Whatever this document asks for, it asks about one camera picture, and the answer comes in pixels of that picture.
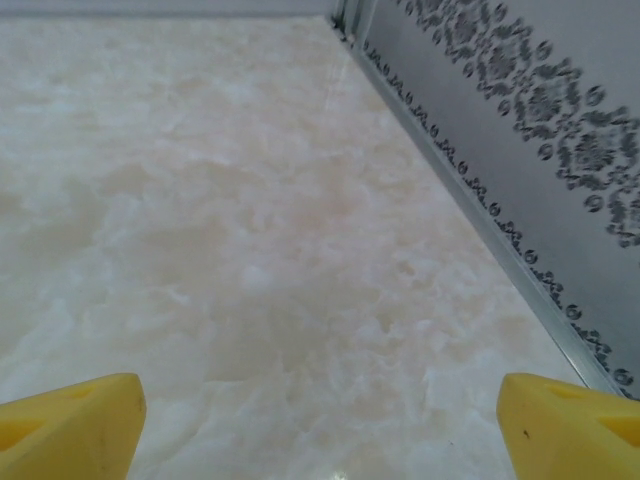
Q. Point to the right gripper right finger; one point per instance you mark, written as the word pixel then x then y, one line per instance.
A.
pixel 575 440

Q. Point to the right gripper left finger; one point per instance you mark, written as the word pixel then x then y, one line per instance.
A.
pixel 65 435

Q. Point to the aluminium side rail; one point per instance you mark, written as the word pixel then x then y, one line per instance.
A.
pixel 505 250

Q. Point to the aluminium frame post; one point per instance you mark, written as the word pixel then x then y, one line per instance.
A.
pixel 350 15

